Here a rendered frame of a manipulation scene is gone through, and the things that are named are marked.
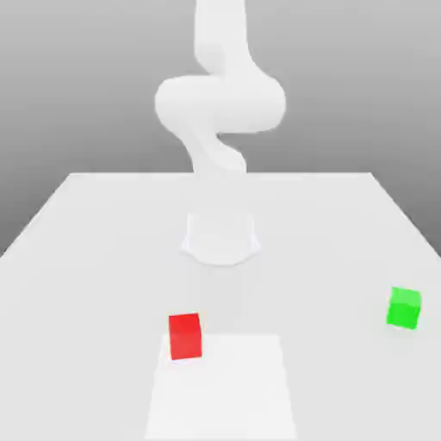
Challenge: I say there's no small red cube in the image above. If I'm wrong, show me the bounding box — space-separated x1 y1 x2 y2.
167 312 203 362

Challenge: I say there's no small green cube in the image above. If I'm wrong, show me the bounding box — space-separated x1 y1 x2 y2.
385 286 423 331

